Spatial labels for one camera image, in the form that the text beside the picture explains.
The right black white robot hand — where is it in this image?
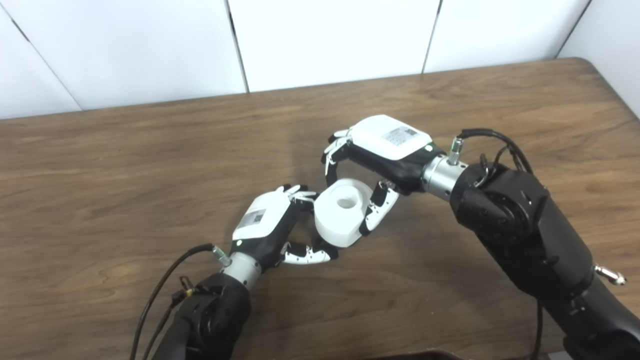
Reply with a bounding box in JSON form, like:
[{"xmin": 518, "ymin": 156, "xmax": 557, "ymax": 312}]
[{"xmin": 321, "ymin": 114, "xmax": 446, "ymax": 237}]

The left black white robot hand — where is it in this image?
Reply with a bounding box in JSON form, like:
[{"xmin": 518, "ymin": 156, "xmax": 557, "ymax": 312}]
[{"xmin": 230, "ymin": 184, "xmax": 340, "ymax": 273}]

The round white plastic piece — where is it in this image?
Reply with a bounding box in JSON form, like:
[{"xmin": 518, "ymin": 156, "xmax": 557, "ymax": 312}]
[{"xmin": 314, "ymin": 178, "xmax": 375, "ymax": 249}]

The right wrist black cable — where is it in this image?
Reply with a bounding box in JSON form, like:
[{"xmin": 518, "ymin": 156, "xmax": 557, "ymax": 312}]
[{"xmin": 447, "ymin": 128, "xmax": 535, "ymax": 188}]

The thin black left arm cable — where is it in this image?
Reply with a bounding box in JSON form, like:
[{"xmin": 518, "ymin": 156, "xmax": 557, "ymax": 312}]
[{"xmin": 141, "ymin": 276, "xmax": 206, "ymax": 360}]

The thin black hanging cable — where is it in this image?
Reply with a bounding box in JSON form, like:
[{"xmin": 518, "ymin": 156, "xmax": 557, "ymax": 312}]
[{"xmin": 530, "ymin": 299, "xmax": 545, "ymax": 360}]

